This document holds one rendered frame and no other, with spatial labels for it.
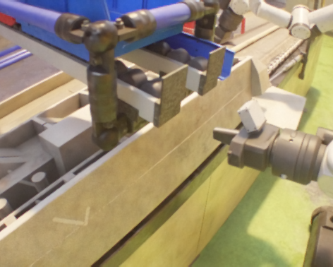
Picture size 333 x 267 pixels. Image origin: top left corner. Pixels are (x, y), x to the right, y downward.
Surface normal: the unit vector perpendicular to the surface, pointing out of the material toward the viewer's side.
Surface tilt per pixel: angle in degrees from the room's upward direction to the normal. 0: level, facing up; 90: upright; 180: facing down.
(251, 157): 90
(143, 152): 80
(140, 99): 90
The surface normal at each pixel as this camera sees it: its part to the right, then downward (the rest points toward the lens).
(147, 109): -0.62, 0.48
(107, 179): 0.77, 0.24
